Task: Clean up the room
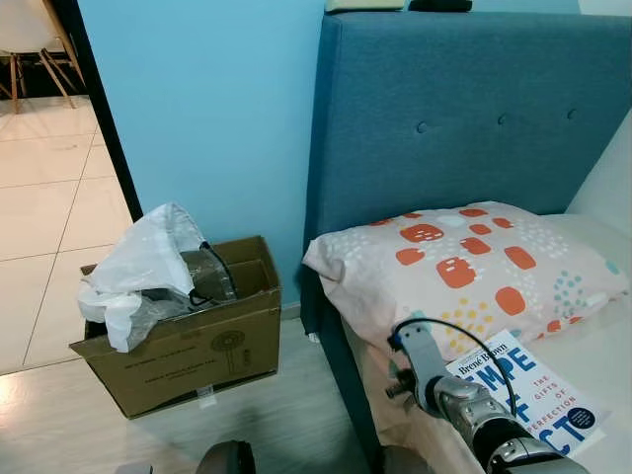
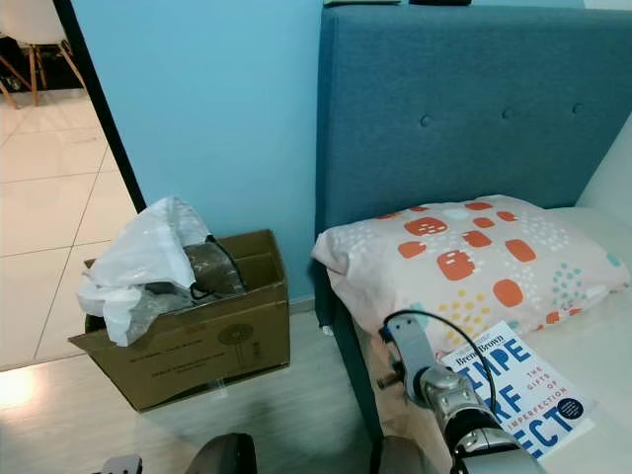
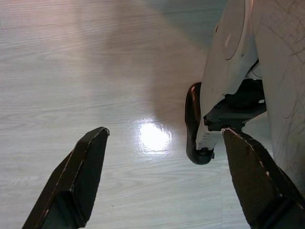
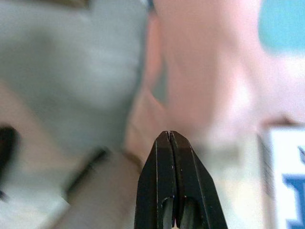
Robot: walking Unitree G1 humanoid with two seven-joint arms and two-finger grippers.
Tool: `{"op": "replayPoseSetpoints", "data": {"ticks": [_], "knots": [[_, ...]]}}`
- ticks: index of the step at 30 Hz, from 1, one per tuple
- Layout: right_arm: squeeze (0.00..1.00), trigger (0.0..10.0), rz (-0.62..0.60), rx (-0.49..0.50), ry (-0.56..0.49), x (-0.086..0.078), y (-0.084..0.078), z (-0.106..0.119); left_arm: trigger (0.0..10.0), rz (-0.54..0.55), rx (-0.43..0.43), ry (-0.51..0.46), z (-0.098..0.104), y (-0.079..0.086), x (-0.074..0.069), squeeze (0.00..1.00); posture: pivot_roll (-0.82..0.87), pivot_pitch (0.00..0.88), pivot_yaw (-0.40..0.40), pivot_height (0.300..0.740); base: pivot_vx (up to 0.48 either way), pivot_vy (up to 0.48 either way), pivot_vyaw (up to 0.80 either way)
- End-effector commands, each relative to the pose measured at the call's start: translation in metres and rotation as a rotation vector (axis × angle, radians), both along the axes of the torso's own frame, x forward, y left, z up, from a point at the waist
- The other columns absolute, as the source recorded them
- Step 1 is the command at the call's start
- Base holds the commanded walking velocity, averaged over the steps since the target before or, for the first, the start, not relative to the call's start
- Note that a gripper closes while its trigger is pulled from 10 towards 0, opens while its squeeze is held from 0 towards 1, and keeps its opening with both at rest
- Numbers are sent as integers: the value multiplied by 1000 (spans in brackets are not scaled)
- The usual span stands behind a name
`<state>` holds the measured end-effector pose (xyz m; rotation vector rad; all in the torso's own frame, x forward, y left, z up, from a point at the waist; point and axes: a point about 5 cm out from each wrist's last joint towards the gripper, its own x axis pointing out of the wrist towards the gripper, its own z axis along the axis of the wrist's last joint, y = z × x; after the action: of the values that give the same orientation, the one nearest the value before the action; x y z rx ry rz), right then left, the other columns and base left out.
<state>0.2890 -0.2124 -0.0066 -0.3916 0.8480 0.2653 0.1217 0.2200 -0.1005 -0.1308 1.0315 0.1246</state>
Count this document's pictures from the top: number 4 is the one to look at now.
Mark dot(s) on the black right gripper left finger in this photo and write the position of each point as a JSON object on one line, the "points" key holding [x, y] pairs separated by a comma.
{"points": [[157, 181]]}

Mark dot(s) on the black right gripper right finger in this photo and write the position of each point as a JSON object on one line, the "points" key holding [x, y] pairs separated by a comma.
{"points": [[195, 186]]}

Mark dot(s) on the pink patterned pillow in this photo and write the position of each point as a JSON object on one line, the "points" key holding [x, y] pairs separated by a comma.
{"points": [[209, 71]]}

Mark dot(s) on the white blue book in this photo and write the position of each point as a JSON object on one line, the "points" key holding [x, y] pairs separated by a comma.
{"points": [[290, 190]]}

